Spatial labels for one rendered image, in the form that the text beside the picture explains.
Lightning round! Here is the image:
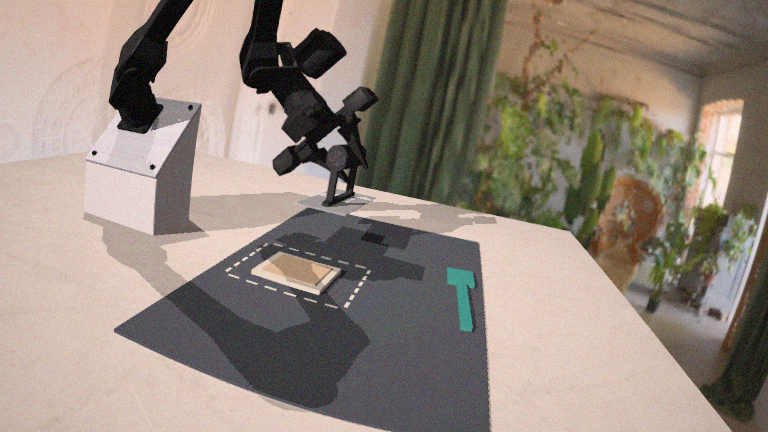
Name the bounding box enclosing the black-handled white trowel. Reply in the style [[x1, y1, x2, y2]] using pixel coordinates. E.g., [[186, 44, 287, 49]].
[[294, 145, 376, 216]]

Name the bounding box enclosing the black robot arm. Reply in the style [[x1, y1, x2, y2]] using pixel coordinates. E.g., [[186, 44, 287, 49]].
[[108, 0, 347, 144]]

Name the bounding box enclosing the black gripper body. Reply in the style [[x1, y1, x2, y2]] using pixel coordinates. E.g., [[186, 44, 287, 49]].
[[273, 85, 378, 177]]

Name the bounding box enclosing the teal flat trowel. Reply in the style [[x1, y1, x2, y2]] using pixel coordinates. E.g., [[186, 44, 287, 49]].
[[447, 268, 475, 332]]

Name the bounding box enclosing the cream rectangular tile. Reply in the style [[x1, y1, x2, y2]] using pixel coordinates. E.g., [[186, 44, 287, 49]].
[[251, 251, 341, 295]]

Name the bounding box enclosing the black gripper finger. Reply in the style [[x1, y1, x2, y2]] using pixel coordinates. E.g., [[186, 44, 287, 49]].
[[337, 117, 368, 169], [300, 148, 350, 183]]

